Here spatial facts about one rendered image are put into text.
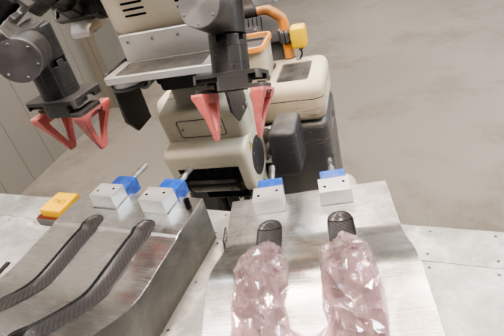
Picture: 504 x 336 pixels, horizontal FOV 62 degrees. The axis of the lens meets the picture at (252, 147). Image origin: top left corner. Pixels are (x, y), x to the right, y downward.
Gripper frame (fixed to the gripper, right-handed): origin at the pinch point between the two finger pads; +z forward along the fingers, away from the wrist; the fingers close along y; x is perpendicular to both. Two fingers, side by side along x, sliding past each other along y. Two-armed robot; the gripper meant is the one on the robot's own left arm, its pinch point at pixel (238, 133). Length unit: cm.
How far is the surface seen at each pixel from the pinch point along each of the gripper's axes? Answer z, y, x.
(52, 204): 12.2, -46.9, 11.4
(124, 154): 19, -147, 189
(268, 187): 9.8, 2.2, 5.9
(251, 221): 14.4, -0.2, 2.5
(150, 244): 15.1, -13.8, -6.0
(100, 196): 8.7, -26.2, 0.4
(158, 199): 9.3, -14.3, -1.1
